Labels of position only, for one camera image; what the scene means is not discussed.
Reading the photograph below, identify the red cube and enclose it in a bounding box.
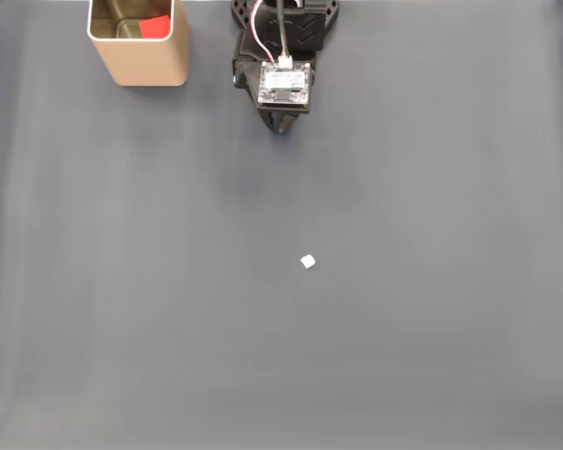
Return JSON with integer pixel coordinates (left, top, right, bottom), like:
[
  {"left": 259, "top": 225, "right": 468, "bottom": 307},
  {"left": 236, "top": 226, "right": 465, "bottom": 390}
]
[{"left": 138, "top": 14, "right": 172, "bottom": 38}]

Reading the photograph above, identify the beige square tin container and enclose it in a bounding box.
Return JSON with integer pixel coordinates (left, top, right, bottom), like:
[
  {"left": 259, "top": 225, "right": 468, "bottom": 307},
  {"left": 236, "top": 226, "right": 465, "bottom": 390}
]
[{"left": 86, "top": 0, "right": 190, "bottom": 88}]

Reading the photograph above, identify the red white servo cable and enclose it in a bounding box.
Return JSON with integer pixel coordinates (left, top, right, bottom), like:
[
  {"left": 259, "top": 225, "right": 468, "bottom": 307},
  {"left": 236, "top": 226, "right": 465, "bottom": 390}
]
[{"left": 249, "top": 0, "right": 282, "bottom": 65}]

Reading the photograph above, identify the black camera cable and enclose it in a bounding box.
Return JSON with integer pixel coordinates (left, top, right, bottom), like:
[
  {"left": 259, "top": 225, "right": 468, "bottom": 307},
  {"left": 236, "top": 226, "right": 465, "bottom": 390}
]
[{"left": 274, "top": 0, "right": 292, "bottom": 62}]

